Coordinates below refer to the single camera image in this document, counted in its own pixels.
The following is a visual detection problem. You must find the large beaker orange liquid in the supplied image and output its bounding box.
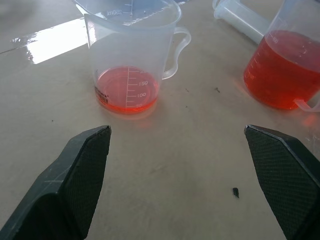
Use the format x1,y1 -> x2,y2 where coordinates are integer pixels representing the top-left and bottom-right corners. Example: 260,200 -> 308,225
243,0 -> 320,113

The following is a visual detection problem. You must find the large syringe with red tip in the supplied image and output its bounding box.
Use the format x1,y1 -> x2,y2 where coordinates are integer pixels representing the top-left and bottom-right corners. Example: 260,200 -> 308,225
212,0 -> 272,45

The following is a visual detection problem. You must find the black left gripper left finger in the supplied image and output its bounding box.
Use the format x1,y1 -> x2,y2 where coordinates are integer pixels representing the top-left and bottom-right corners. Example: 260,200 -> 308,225
0,124 -> 112,240

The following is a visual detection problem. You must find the small clear measuring cup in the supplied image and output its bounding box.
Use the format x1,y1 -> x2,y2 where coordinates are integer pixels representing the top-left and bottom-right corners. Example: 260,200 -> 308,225
72,0 -> 192,115

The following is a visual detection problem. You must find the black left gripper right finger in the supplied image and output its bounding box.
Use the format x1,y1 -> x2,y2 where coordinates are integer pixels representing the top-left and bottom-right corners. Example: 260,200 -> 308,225
244,124 -> 320,240

